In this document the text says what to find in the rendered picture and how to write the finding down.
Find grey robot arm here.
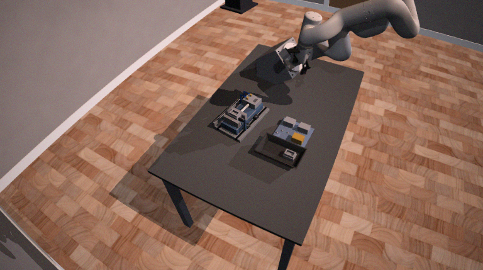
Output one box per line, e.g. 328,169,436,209
279,0,419,72

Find orange block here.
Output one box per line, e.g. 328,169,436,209
291,132,305,145

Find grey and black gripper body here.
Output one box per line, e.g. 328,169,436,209
295,43,313,65

